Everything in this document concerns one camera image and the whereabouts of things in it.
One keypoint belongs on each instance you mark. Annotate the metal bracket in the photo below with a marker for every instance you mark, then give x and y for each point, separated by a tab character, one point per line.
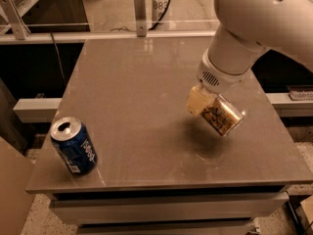
18	28
140	17

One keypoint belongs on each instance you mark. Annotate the orange soda can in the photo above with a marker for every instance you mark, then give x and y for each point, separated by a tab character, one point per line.
222	116

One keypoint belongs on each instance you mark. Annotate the white post with black cable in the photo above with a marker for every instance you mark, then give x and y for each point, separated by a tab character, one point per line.
159	9

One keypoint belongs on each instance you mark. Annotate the cardboard box corner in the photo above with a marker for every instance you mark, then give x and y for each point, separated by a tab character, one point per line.
305	212

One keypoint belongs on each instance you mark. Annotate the middle metal bracket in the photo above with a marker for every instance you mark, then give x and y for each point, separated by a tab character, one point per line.
140	17

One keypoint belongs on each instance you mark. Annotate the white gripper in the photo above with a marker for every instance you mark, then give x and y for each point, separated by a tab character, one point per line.
217	79

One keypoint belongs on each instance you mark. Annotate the left metal bracket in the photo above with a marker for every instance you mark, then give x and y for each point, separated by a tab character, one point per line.
18	28

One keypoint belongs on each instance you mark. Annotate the brown panel at left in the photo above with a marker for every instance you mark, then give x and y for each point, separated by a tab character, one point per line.
15	203

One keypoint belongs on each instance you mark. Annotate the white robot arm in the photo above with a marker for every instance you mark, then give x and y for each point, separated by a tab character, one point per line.
247	29

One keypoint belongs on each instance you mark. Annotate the grey table with drawers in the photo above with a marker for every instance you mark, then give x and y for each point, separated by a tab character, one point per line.
161	171

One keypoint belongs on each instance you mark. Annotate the blue Pepsi can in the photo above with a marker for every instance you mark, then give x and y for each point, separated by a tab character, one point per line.
69	136

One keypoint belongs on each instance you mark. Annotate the metal rail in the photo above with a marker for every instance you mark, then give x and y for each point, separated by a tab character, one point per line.
80	37

